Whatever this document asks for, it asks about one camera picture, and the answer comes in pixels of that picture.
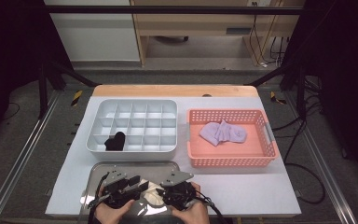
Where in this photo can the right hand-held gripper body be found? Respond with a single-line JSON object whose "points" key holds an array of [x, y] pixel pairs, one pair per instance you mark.
{"points": [[177, 179]]}

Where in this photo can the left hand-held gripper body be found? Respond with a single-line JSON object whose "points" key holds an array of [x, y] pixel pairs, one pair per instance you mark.
{"points": [[116, 177]]}

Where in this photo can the translucent grey box lid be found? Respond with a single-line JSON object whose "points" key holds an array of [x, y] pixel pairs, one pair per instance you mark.
{"points": [[146, 169]]}

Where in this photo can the white divided storage box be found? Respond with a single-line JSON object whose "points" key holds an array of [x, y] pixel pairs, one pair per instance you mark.
{"points": [[149, 155]]}

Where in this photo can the black sock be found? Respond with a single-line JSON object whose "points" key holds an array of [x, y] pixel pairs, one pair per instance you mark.
{"points": [[120, 137], [112, 145]]}

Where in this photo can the pink perforated basket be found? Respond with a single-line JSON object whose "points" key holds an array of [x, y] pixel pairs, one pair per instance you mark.
{"points": [[254, 152]]}

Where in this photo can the person's right hand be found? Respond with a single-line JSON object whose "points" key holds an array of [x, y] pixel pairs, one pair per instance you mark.
{"points": [[194, 216]]}

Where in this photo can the person's left hand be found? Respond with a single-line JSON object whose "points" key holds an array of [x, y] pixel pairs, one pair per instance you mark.
{"points": [[108, 216]]}

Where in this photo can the yellow black tape strip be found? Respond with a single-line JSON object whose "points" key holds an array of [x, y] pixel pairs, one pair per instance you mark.
{"points": [[273, 97], [77, 98]]}

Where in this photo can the black metal stand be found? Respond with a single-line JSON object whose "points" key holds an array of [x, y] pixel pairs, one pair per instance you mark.
{"points": [[43, 93], [301, 93]]}

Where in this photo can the white cabinet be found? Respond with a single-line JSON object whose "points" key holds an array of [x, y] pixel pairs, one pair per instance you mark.
{"points": [[96, 40]]}

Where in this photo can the wooden desk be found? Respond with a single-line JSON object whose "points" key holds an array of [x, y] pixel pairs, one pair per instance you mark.
{"points": [[199, 23]]}

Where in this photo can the dark curtain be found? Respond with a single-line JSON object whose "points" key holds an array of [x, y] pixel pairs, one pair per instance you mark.
{"points": [[9, 46], [348, 62]]}

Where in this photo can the black metal crossbar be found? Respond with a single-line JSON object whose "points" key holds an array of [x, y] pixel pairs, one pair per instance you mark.
{"points": [[167, 10]]}

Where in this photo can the aluminium rail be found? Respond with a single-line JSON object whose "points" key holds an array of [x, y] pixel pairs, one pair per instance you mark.
{"points": [[35, 140], [338, 202]]}

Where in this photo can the white wall socket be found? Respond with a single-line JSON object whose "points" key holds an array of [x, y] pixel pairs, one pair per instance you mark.
{"points": [[259, 3]]}

